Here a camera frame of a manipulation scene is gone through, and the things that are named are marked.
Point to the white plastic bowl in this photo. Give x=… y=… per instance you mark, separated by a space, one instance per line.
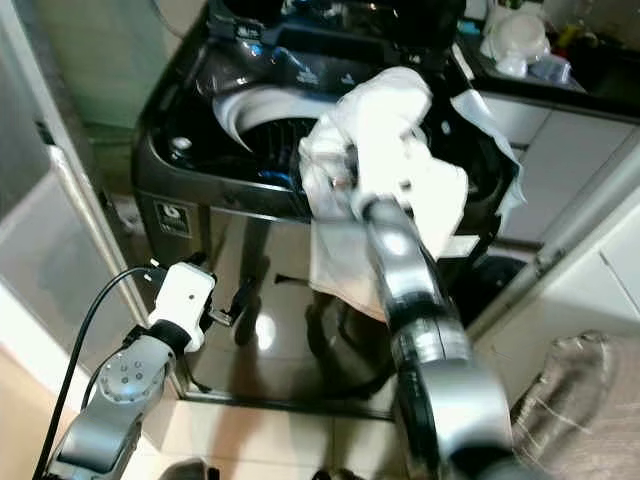
x=515 y=35

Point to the white framed glass door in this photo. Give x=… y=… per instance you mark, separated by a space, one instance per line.
x=50 y=240

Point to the clear plastic container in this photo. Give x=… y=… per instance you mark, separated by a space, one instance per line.
x=552 y=68

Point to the black top-load washing machine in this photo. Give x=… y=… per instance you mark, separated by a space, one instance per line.
x=220 y=250

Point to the dark robot right foot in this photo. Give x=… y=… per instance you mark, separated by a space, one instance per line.
x=335 y=475

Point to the washer label sticker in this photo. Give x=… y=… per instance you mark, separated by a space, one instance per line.
x=171 y=215

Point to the white cloth draped on washer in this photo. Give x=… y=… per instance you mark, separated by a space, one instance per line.
x=495 y=140

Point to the white kitchen base cabinet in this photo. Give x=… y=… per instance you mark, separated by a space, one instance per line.
x=580 y=160

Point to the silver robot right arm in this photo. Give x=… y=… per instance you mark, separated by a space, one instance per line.
x=410 y=290

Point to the white garment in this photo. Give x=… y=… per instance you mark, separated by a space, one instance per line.
x=390 y=100

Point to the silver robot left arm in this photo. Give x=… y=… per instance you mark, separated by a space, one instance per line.
x=125 y=380

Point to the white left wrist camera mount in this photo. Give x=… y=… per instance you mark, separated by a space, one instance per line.
x=185 y=295

